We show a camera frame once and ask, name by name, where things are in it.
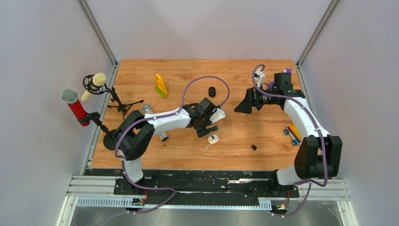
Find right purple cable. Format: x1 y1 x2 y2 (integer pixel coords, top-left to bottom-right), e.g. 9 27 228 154
252 64 328 218

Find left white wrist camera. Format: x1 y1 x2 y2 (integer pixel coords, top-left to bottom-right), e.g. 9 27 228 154
209 107 226 124

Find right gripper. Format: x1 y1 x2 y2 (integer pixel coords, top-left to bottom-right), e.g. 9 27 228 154
234 84 278 114

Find white earbud charging case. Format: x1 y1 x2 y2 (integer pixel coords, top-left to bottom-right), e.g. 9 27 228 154
207 134 220 145

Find black mounting rail base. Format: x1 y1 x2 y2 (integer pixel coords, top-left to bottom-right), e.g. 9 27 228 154
84 169 303 206

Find black earbud charging case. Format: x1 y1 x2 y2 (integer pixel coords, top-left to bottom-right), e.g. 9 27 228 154
208 87 216 97

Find black round stand base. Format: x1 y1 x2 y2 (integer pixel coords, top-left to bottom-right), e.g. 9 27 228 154
103 133 116 150

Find yellow green toy block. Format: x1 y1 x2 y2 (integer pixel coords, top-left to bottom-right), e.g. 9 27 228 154
155 74 168 98

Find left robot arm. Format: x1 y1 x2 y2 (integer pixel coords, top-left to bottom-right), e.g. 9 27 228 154
113 98 226 194

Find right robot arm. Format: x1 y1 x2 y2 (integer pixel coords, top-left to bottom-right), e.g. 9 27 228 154
234 70 343 197

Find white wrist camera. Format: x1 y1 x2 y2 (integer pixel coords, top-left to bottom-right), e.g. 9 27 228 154
209 107 226 124
254 70 265 87

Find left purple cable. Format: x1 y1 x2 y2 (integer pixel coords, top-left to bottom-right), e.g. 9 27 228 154
114 75 231 214

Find purple stand with phone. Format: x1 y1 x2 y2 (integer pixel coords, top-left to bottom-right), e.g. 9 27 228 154
270 68 293 90

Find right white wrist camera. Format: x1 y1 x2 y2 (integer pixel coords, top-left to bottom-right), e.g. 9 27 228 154
254 70 265 87

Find red microphone grey head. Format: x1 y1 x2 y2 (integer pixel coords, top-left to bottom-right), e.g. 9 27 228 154
61 89 90 127

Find colourful toy car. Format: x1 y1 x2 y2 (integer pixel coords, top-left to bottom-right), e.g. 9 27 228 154
283 123 302 146

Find beige microphone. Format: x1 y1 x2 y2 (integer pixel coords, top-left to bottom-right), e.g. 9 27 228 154
80 73 107 102

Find purple cable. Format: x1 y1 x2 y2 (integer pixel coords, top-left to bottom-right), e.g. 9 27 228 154
114 75 231 214
252 64 328 218

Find silver glitter microphone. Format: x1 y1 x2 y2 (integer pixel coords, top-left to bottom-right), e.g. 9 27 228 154
142 104 168 142

